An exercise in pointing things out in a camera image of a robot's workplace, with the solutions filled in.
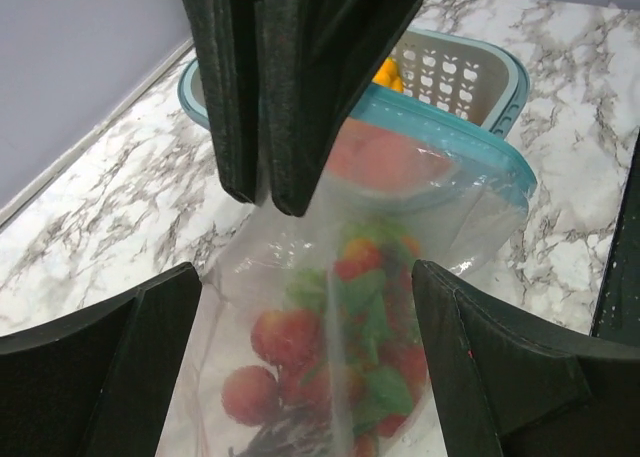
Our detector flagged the red toy strawberries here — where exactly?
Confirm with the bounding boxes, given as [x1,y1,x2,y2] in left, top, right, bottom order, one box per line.
[221,234,430,456]

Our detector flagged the light blue plastic basket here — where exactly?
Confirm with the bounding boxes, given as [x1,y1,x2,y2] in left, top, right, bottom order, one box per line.
[178,26,531,143]

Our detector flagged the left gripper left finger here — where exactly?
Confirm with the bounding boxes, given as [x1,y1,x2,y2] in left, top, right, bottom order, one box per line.
[1,263,202,456]

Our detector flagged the yellow toy pepper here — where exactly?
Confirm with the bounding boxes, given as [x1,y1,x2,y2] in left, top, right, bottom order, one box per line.
[372,57,404,93]

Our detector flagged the blue plastic strip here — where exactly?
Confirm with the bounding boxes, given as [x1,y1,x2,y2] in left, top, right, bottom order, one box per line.
[158,86,537,456]

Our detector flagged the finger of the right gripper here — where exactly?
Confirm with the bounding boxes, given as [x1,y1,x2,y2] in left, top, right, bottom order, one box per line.
[256,0,423,217]
[182,0,268,205]

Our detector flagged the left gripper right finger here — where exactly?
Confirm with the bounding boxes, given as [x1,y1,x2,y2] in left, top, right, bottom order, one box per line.
[412,260,639,456]

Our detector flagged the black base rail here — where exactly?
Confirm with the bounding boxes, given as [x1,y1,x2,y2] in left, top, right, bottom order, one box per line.
[590,140,640,346]

